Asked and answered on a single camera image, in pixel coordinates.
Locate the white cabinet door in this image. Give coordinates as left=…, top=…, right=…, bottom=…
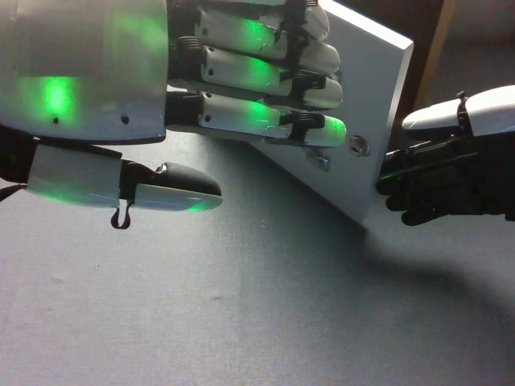
left=247, top=0, right=415, bottom=231

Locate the grey table cloth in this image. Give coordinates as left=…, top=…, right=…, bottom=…
left=0, top=35, right=515, bottom=386

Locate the round silver keyhole lock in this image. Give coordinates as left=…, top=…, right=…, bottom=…
left=346, top=135, right=371, bottom=157

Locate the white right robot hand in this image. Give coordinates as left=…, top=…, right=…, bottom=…
left=375, top=84, right=515, bottom=226

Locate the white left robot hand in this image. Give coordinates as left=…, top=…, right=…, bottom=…
left=0, top=0, right=349, bottom=230

